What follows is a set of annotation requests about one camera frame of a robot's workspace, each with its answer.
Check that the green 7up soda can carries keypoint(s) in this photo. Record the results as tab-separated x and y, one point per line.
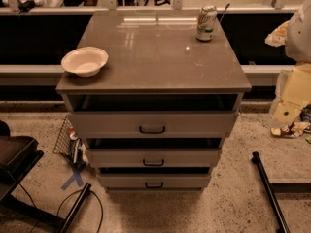
205	23

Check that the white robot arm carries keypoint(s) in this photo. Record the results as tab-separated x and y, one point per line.
298	43

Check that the white paper bowl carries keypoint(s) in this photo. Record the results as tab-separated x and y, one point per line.
84	62

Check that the grey drawer cabinet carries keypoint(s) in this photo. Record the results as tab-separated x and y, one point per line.
156	65

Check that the middle grey drawer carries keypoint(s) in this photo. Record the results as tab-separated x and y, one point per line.
152	158

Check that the grey drawer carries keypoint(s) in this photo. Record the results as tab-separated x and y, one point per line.
152	158
152	125
154	181

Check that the top grey drawer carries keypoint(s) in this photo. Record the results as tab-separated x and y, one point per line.
152	125

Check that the bottom grey drawer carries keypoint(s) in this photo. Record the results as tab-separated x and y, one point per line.
154	181

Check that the black metal floor bar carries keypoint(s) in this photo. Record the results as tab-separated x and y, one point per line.
272	189

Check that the crumpled snack wrapper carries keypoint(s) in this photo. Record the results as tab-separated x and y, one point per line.
293	131

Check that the yellow cardboard sheet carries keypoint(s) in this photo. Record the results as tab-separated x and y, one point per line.
293	94

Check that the wire mesh basket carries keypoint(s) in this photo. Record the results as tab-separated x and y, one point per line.
69	145

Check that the black cart frame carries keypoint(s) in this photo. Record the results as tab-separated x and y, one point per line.
18	155

